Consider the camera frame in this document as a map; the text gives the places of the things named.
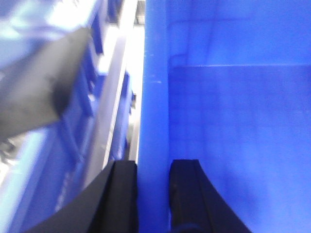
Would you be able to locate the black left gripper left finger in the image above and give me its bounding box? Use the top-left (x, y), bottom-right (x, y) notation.
top-left (28, 160), bottom-right (139, 233)

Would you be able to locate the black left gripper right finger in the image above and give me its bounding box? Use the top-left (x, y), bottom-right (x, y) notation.
top-left (169, 160), bottom-right (250, 233)

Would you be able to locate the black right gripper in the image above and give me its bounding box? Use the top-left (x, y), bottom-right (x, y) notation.
top-left (0, 28), bottom-right (90, 139)

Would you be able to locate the large blue plastic bin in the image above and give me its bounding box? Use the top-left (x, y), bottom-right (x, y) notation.
top-left (138, 0), bottom-right (311, 233)

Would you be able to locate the blue bin far left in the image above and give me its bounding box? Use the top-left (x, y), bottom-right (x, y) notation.
top-left (0, 0), bottom-right (132, 233)

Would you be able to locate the steel rack side rail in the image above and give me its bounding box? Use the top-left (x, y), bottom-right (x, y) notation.
top-left (102, 0), bottom-right (138, 167)

